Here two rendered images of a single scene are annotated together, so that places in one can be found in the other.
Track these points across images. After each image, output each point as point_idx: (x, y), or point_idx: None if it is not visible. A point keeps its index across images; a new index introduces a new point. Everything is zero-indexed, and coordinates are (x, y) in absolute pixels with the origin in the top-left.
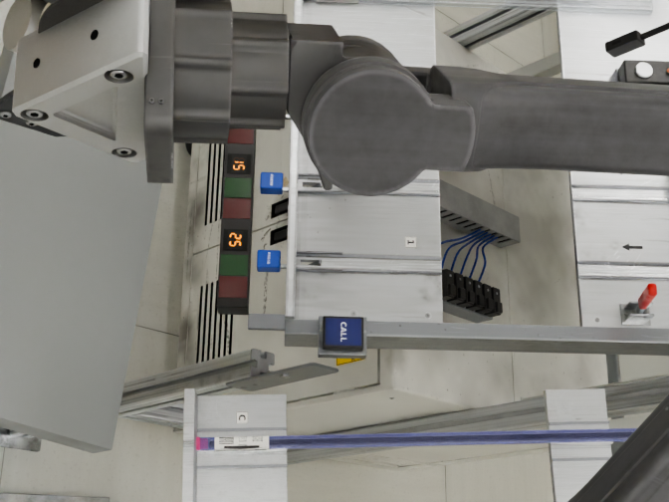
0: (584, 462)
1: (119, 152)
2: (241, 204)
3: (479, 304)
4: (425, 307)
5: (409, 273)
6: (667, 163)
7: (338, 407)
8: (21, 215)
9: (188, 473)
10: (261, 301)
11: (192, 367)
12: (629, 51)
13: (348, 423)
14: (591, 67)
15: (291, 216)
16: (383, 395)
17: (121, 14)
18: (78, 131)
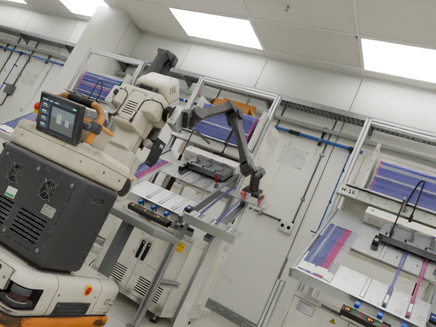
0: (233, 192)
1: (179, 131)
2: (152, 213)
3: (190, 228)
4: (193, 203)
5: (185, 202)
6: (217, 111)
7: (187, 263)
8: (133, 217)
9: (196, 217)
10: (152, 269)
11: (168, 247)
12: (181, 157)
13: (189, 276)
14: (174, 172)
15: (162, 205)
16: (194, 246)
17: (178, 108)
18: (177, 126)
